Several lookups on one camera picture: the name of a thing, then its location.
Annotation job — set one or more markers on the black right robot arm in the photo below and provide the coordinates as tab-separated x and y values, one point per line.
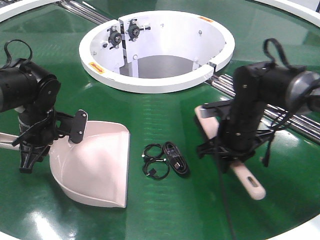
266	97

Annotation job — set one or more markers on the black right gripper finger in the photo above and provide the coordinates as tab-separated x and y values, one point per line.
209	148
216	109

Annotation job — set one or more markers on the pink plastic dustpan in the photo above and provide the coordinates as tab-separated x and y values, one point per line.
94	172

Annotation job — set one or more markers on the yellow arrow sticker rear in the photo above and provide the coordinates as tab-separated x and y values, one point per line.
206	19

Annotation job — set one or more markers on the pink hand brush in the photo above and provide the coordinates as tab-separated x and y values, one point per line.
254	188

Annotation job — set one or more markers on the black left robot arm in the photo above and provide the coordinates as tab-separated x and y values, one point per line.
32	91

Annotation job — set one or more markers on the rear steel conveyor rollers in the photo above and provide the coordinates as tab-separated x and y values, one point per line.
84	11

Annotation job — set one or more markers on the white rim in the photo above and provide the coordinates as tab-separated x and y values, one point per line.
308	10
19	7

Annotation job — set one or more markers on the left black bearing block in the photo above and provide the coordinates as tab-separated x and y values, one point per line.
115	37

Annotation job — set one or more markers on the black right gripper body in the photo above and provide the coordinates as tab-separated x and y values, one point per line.
238	144

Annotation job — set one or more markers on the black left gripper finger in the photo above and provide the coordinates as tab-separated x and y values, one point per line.
72	126
29	156

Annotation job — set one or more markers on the yellow arrow sticker front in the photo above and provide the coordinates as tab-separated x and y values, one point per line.
94	66

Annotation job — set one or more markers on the green conveyor belt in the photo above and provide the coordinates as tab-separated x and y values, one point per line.
172	194

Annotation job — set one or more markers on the black bearing block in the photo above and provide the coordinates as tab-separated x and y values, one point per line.
134	30
115	37

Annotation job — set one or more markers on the white outer rim left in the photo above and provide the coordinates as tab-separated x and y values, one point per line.
19	7

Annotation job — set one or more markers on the steel conveyor rollers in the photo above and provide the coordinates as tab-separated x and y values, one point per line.
301	124
84	11

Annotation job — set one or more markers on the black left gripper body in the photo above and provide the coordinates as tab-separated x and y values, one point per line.
39	127

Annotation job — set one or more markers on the yellow arrow sticker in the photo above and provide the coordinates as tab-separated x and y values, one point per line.
94	66
206	19

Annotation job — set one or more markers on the right black bearing block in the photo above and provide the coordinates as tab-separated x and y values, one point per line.
134	30

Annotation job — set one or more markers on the right steel conveyor rollers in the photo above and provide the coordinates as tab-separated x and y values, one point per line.
301	124

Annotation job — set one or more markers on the white outer rim right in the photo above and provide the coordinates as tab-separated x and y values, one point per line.
308	10

